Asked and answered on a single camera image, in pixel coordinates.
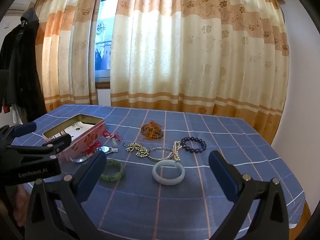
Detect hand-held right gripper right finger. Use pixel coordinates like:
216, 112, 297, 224
208, 150, 297, 240

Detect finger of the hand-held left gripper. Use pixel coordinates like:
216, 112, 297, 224
0, 122, 37, 147
7, 133, 72, 159

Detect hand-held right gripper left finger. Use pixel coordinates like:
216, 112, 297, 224
24, 150, 108, 240

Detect green jade bangle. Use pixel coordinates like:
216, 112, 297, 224
100, 159, 125, 181

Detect pale stone pendant red cord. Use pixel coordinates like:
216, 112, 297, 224
84, 138, 118, 155

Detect pink tin box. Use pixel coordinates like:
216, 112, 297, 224
42, 114, 106, 163

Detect silver wristwatch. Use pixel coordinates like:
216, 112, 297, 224
71, 146, 118, 163

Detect purple bead bracelet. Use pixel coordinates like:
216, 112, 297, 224
180, 136, 207, 154

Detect pale pearl bracelet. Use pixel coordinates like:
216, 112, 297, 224
173, 141, 182, 161

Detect gold bead necklace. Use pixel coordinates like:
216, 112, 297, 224
123, 142, 150, 158

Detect white jade bangle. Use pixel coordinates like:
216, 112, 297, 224
152, 160, 186, 186

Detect silver bangle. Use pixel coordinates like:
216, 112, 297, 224
147, 147, 175, 162

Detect white garment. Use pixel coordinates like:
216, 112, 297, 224
11, 104, 24, 125

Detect white card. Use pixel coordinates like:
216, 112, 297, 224
51, 123, 95, 140

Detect blue checked tablecloth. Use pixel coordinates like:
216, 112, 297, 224
24, 104, 306, 240

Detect dark hanging coat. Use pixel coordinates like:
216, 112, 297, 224
0, 7, 48, 124

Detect narrow cream orange curtain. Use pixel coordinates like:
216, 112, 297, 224
34, 0, 103, 112

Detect window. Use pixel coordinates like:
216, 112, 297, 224
94, 0, 121, 89

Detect white air conditioner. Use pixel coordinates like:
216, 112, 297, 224
7, 0, 34, 11

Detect wide cream orange curtain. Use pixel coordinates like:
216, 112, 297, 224
110, 0, 290, 145

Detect brown bead string orange tassel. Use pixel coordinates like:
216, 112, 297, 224
140, 120, 164, 139

